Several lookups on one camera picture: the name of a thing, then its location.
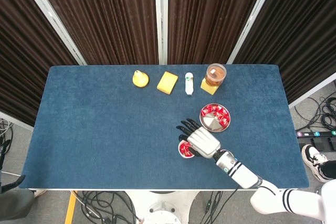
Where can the grey trouser leg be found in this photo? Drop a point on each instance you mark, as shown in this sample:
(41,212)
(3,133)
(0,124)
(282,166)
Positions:
(15,204)

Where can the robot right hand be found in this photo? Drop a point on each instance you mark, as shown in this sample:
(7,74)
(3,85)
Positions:
(203,142)

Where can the brown fabric partition screen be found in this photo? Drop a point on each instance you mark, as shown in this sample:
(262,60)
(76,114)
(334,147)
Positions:
(302,37)
(210,11)
(26,51)
(105,11)

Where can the yellow sponge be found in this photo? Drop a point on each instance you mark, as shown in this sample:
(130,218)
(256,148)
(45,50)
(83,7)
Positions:
(167,82)

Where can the black shoe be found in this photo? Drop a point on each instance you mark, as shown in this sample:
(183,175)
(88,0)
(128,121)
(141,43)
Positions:
(11,184)

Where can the blue table cloth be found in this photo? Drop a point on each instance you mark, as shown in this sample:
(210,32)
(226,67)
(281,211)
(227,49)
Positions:
(105,129)

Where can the yellow perforated block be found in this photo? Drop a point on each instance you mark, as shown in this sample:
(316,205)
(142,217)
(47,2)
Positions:
(208,89)

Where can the white and black sneaker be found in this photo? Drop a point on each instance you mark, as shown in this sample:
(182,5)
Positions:
(313,158)

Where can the yellow floor tape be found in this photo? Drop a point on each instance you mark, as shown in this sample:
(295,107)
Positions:
(70,208)

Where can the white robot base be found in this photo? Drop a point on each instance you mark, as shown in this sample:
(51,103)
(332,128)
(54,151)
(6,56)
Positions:
(162,208)

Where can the black trouser leg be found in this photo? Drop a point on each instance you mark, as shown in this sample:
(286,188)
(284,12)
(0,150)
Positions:
(329,169)

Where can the red candy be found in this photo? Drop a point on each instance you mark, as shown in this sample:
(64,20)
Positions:
(183,146)
(225,123)
(216,108)
(187,152)
(208,108)
(221,115)
(227,113)
(204,113)

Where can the clear jar of rubber bands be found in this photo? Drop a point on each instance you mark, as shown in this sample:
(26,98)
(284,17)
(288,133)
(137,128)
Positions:
(215,74)

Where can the white table frame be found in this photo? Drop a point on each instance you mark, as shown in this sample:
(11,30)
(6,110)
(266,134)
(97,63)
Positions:
(131,189)

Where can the yellow pear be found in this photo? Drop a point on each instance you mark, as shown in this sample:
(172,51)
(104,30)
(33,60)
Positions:
(140,79)

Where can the small white bottle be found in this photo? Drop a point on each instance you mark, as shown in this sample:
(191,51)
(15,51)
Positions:
(189,83)

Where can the white paper cup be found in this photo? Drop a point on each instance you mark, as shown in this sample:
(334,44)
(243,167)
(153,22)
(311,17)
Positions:
(181,154)

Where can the round metal plate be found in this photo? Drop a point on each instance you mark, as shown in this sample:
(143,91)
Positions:
(210,124)

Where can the black pedal board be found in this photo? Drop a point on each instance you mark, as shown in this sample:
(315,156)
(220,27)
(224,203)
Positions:
(315,140)

